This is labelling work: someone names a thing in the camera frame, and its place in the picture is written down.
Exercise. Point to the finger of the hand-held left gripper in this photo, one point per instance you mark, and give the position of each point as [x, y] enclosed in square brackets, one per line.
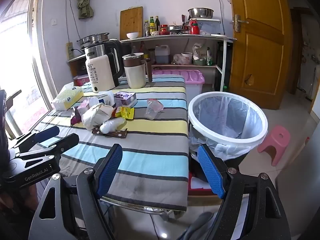
[46, 133]
[65, 142]

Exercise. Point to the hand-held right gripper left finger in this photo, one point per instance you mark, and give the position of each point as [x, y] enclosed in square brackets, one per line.
[110, 170]

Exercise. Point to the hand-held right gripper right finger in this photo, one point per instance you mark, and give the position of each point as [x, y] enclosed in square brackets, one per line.
[211, 172]

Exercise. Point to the white yogurt cup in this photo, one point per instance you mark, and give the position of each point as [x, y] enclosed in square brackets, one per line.
[106, 98]

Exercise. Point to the white-rimmed trash bin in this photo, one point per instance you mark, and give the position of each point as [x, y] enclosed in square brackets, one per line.
[260, 135]

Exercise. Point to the red box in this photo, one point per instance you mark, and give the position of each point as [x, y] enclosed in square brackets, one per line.
[197, 182]

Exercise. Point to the purple snack wrapper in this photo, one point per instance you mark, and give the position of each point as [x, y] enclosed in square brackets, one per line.
[75, 118]

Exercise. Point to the brown chocolate wrapper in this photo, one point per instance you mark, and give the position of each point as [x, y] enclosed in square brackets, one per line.
[117, 133]

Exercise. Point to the pink drink carton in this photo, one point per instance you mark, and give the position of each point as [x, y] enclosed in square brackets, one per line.
[83, 107]

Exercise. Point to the crumpled white plastic bag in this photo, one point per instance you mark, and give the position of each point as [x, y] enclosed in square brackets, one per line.
[96, 116]

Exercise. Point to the yellow tissue pack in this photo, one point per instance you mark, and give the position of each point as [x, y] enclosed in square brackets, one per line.
[67, 97]

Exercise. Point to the wooden chair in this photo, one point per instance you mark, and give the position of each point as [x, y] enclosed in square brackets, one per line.
[11, 110]

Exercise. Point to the small white wrapped bag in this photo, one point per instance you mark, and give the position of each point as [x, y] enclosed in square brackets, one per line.
[112, 125]

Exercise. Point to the yellow snack packet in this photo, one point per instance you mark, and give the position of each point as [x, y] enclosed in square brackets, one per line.
[123, 112]

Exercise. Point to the purple drink carton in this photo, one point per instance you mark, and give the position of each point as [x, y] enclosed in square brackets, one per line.
[126, 98]

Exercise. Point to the brown wooden cabinet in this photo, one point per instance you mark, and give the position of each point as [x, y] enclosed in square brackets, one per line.
[77, 66]

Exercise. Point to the clear plastic cup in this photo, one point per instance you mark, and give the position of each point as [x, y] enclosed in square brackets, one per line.
[153, 110]

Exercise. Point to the pink plastic stool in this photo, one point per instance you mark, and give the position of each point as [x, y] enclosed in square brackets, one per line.
[277, 137]

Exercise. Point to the white electric kettle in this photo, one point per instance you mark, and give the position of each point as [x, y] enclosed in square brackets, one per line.
[100, 72]

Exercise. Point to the yellow power strip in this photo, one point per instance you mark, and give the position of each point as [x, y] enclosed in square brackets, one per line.
[69, 51]

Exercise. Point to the cream and brown lidded mug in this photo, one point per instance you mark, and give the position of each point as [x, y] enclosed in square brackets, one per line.
[135, 77]

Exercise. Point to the pink-lidded storage box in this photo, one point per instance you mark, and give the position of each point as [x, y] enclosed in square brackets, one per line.
[185, 76]

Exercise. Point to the steel steamer pot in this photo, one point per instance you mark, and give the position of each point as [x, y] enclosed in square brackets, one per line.
[92, 40]

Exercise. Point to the printed plastic bags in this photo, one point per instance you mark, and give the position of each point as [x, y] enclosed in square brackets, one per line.
[201, 53]

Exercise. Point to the white bowl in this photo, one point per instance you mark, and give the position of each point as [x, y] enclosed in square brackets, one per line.
[132, 35]

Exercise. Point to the white jerry can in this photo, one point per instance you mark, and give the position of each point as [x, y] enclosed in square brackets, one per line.
[162, 55]

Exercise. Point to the wooden door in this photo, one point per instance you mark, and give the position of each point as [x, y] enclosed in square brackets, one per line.
[262, 55]

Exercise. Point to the wooden cutting board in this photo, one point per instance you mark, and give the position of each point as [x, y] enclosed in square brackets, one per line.
[131, 23]

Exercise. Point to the clear condiment bottle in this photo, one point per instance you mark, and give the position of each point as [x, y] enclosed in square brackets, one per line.
[146, 30]

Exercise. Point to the white shelf unit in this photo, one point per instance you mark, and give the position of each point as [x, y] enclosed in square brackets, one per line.
[175, 37]

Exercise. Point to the dark yellow-label bottle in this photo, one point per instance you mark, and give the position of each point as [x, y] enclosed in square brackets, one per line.
[152, 27]

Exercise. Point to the red canister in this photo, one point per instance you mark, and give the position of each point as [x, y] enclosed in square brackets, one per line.
[194, 28]

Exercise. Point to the clear plastic container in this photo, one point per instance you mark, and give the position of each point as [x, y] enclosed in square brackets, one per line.
[210, 26]

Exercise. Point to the steel pan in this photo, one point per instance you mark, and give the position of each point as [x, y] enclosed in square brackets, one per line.
[177, 28]

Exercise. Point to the red jar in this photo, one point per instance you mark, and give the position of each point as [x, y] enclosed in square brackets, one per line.
[163, 30]

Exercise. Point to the dark green bottle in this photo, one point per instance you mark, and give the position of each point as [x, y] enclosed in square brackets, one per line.
[157, 23]

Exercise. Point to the steel mixing bowl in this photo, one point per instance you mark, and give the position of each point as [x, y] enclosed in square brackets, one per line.
[200, 13]

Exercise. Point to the chrome table frame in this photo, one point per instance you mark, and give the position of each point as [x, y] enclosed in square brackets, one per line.
[140, 208]

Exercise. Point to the white window frame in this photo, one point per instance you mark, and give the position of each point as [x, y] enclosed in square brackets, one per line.
[41, 42]

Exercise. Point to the white wall switch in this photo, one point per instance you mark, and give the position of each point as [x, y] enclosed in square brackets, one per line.
[53, 22]

